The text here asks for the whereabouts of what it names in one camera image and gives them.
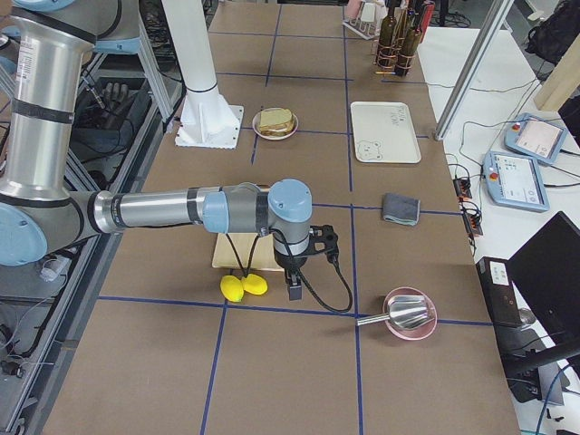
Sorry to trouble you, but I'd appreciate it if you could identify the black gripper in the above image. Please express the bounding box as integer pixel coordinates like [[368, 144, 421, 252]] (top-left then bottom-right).
[[274, 246, 317, 300]]

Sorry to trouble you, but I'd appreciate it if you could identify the bread slice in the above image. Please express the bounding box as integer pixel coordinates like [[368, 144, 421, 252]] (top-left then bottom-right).
[[258, 126, 295, 137], [258, 108, 293, 130]]

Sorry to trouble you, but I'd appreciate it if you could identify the cream bear tray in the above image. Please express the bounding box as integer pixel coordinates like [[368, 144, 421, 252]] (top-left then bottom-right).
[[350, 101, 421, 164]]

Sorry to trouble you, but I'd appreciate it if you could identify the bamboo cutting board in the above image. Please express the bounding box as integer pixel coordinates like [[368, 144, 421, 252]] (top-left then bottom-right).
[[202, 182, 276, 275]]

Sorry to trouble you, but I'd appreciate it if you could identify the yellow lemon far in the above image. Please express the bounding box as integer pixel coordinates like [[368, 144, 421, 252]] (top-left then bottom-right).
[[241, 273, 268, 295]]

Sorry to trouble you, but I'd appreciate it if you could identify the yellow lemon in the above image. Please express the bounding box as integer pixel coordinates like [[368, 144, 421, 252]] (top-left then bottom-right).
[[241, 273, 268, 295], [219, 275, 245, 303]]

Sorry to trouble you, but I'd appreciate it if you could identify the yellow lemon near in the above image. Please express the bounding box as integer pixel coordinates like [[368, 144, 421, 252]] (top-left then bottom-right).
[[219, 275, 245, 303]]

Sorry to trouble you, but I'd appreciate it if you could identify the metal scoop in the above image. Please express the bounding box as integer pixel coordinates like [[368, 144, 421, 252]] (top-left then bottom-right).
[[356, 295, 435, 331]]

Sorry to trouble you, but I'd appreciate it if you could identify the grey folded cloth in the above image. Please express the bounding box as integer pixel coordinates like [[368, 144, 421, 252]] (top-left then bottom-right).
[[382, 192, 421, 226]]

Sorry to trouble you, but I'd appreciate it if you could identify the white round plate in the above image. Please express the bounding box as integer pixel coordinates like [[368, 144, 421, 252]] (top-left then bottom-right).
[[252, 107, 298, 140]]

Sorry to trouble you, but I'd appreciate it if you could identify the orange black connector box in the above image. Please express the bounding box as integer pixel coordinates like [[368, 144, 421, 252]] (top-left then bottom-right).
[[453, 178, 472, 200]]

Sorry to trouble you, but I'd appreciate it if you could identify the black computer box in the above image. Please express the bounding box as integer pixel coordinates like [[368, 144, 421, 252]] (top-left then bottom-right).
[[476, 256, 522, 328]]

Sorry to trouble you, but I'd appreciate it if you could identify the teach pendant near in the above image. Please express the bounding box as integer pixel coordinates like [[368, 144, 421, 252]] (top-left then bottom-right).
[[483, 151, 550, 212]]

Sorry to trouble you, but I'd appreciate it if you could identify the teach pendant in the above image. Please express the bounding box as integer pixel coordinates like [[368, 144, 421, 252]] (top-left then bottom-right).
[[504, 112, 567, 165], [483, 151, 550, 212]]

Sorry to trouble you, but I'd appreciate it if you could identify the black monitor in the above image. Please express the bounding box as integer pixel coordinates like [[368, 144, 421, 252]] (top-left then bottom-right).
[[507, 211, 579, 343]]

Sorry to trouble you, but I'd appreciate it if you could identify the brown wine bottle left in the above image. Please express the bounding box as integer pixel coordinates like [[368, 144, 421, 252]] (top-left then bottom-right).
[[377, 1, 397, 68]]

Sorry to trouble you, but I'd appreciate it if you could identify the brown wine bottle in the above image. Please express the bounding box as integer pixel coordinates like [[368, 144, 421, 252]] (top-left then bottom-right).
[[377, 1, 397, 68], [395, 12, 421, 76]]

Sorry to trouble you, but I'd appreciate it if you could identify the brown wine bottle right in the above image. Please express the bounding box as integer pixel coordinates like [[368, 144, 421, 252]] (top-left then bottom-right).
[[395, 12, 421, 76]]

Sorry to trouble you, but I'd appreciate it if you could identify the teach pendant far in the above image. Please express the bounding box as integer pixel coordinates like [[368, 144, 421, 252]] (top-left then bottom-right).
[[504, 112, 567, 165]]

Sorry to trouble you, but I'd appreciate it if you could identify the black backpack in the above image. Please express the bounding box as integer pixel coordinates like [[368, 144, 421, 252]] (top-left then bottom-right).
[[525, 8, 579, 65]]

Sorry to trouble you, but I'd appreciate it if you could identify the black camera cable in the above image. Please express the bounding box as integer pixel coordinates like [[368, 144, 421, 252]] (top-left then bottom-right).
[[296, 253, 354, 314]]

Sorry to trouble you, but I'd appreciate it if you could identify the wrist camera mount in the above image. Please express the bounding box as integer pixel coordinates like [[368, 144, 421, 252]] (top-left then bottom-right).
[[306, 225, 339, 264]]

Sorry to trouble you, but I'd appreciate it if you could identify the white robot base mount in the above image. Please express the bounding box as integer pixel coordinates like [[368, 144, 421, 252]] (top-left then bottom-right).
[[162, 0, 244, 150]]

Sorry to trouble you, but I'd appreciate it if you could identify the copper wire bottle rack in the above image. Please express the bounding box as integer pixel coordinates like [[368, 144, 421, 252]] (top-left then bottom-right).
[[377, 34, 405, 75]]

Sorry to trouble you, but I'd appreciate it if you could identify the white wire rack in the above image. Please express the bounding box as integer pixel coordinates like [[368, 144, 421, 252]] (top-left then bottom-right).
[[343, 3, 377, 40]]

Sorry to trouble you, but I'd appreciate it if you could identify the aluminium frame post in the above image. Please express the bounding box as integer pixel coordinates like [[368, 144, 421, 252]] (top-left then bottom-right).
[[434, 0, 515, 141]]

